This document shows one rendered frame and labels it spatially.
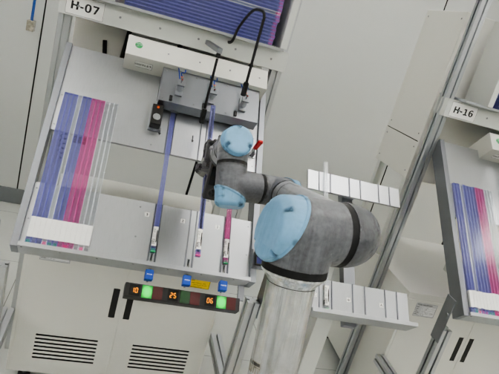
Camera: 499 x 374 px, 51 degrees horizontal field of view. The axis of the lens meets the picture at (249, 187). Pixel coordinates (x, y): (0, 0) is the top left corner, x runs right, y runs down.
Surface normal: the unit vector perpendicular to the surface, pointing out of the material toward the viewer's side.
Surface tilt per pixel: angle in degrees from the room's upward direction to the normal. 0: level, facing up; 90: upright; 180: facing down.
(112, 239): 45
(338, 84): 90
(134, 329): 90
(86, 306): 90
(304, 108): 90
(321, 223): 53
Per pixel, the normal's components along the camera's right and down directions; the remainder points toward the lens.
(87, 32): 0.18, 0.33
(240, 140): 0.29, -0.18
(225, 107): 0.32, -0.41
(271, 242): -0.87, -0.27
